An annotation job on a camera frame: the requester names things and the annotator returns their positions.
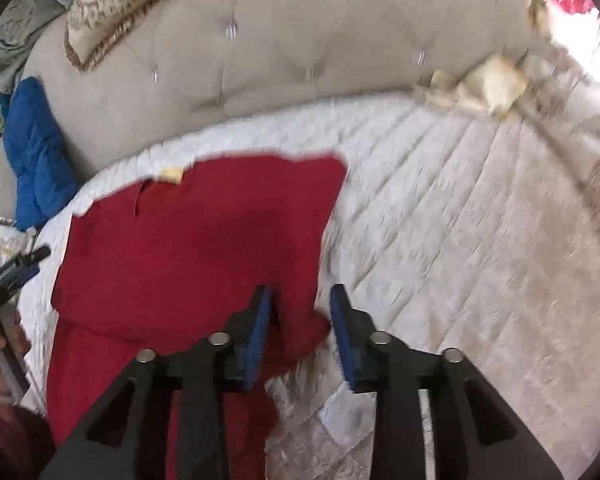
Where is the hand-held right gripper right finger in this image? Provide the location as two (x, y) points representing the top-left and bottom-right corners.
(329, 284), (566, 480)

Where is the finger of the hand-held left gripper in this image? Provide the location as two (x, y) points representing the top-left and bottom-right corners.
(0, 262), (40, 307)
(2, 246), (52, 267)

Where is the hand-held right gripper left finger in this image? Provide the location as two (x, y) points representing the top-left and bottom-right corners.
(40, 285), (273, 480)

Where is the striped floral cushion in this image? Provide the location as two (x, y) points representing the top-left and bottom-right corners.
(0, 215), (37, 281)

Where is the blue quilted cushion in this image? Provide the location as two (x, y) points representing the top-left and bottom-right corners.
(2, 76), (81, 231)

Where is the person's dark red clothing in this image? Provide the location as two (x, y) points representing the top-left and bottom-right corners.
(0, 392), (56, 480)

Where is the grey-green patterned curtain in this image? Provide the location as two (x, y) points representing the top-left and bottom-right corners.
(0, 0), (76, 93)

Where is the ornate floral fringed pillow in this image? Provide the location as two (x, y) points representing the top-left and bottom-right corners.
(64, 0), (241, 72)

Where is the cream crumpled cloth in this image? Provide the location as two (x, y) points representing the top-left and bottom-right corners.
(415, 54), (528, 121)

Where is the beige tufted headboard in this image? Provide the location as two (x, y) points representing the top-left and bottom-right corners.
(0, 0), (551, 186)

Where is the beige floral bolster pillow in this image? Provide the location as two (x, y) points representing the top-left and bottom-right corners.
(520, 50), (600, 241)

